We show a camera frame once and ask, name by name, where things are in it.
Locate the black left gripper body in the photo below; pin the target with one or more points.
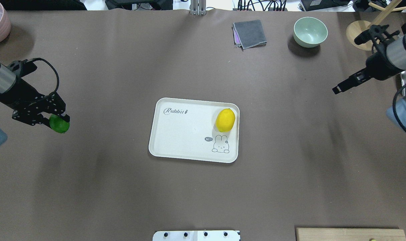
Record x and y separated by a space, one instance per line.
18 92

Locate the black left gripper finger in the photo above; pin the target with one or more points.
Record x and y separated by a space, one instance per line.
39 120
54 104

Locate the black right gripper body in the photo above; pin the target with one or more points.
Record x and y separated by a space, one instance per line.
379 68

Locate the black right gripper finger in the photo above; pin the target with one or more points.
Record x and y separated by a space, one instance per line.
359 77
344 86

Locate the green lime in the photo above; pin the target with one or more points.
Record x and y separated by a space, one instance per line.
59 123

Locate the yellow lemon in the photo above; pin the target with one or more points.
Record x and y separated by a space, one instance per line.
225 120

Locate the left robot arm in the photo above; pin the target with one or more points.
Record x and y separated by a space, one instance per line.
7 78

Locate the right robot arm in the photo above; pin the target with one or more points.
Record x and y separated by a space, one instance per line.
396 53

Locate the white rabbit tray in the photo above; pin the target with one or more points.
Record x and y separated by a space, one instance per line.
185 129

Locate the wooden mug tree stand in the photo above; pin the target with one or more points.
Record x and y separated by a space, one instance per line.
359 26

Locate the mint green bowl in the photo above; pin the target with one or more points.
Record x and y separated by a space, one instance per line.
309 32

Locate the grey folded cloth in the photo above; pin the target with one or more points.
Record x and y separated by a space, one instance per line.
248 34

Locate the wooden cutting board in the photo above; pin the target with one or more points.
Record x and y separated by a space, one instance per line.
350 234

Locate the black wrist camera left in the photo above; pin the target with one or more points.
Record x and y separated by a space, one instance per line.
22 68

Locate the aluminium frame post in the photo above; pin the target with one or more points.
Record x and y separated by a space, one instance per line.
198 7

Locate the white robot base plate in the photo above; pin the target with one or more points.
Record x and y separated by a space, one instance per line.
197 235

